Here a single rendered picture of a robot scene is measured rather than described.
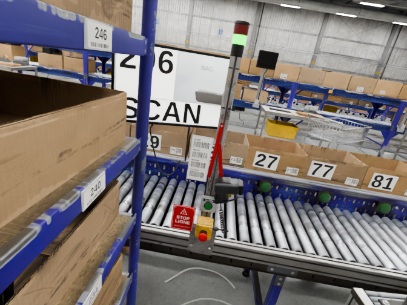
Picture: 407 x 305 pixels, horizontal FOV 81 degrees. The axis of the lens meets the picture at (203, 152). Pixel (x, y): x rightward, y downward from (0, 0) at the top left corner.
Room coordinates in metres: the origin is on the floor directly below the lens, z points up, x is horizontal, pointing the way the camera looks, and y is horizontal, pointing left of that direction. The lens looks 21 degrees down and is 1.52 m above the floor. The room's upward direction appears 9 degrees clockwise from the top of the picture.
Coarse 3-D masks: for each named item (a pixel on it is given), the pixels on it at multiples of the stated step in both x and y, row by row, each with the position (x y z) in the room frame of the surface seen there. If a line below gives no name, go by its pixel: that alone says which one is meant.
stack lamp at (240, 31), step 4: (236, 24) 0.91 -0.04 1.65; (240, 24) 0.90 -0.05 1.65; (236, 28) 0.91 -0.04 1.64; (240, 28) 0.90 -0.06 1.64; (244, 28) 0.90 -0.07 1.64; (248, 28) 0.92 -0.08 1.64; (236, 32) 0.91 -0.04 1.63; (240, 32) 0.90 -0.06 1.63; (244, 32) 0.90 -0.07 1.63; (236, 36) 0.90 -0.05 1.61; (240, 36) 0.90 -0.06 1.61; (244, 36) 0.90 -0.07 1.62; (232, 40) 0.92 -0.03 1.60; (236, 40) 0.90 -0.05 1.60; (240, 40) 0.90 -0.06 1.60; (244, 40) 0.91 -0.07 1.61; (240, 44) 0.90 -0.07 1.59; (244, 44) 0.91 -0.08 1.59
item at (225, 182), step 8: (216, 184) 0.85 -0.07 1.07; (224, 184) 0.85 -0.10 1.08; (232, 184) 0.85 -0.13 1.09; (240, 184) 0.86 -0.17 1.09; (216, 192) 0.84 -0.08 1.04; (224, 192) 0.84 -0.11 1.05; (232, 192) 0.84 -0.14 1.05; (240, 192) 0.84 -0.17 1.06; (216, 200) 0.86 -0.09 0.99; (224, 200) 0.86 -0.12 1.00
